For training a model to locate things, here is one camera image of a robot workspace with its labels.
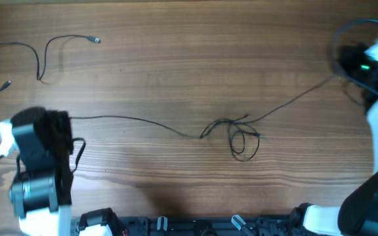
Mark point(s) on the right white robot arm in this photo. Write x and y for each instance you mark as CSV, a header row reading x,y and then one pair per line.
x,y
358,214

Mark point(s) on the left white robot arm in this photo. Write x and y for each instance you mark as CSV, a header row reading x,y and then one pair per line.
x,y
40,192

